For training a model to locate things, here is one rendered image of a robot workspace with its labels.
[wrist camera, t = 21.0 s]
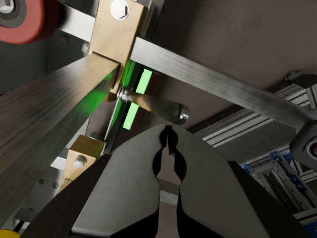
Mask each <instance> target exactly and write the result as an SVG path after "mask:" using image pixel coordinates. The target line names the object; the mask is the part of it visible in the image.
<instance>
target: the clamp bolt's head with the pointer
mask: <svg viewBox="0 0 317 238"><path fill-rule="evenodd" d="M124 89H125V86H123V84H121V86H120V89H119V91H118V94H117V100H118V99H121V97H122V94H123V91H124Z"/></svg>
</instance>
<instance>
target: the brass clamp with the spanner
mask: <svg viewBox="0 0 317 238"><path fill-rule="evenodd" d="M113 1H114V0H100V1H99V4H98V9H97V13H96V18H95V22H94V26H93V31H92V36H91V41H90V45H89V49H88V54H87V56H88V55H90V54H93V53H96V54H98V55H101V56H103V57H105V58H107V59H110V60H112V61H115V62H117V63H119V64H120V65H119V68H118V72H117V75H116V79H115V81H114V85H113V87H112V89H111V90H110V91H109V92H108V94H107V95H106V96H105V98H104V99H103V100H102V102H113V101H115V100H116V99H117V94H118V91H119V89H120V86H121V84H123V83H124V81H125V77H126V74H127V72H128V69H129V66H130V63H131V59H129V57H130V54H131V51H132V48H133V45H134V42H135V39H136V36H138V35H139V34H140V32H141V29H142V26H143V23H144V20H145V17H146V14H147V11H148V7H146V6H145V5H143V4H141V3H139V2H136V1H134V0H124V1H125V2H126V3H127V5H128V7H129V15H128V17H127V18H126V19H124V20H117V19H115V18H114V17H113V16H112V14H111V11H110V7H111V3H112V2H113Z"/></svg>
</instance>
